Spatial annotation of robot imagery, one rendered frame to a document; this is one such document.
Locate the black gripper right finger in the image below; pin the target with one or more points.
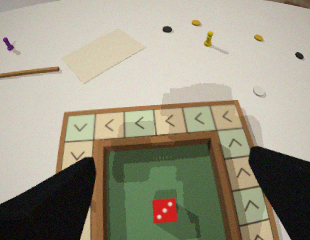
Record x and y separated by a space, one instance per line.
285 180

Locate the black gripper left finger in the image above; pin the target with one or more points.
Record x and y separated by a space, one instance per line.
55 209

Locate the purple pawn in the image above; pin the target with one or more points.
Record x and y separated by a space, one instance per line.
8 44

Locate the yellow flat disc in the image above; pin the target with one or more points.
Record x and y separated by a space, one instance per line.
258 37
196 22

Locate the grey round disc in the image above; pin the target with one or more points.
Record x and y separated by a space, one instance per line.
259 91

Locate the square wooden game board track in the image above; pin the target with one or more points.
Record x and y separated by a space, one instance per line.
95 146

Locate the thin brown stick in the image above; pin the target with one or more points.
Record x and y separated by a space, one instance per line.
28 71

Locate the yellow game pawn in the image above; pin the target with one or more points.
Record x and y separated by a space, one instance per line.
208 42

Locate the green and cream board game track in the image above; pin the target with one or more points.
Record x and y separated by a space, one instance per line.
132 172

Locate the black flat disc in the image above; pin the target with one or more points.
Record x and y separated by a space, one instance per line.
299 55
167 29

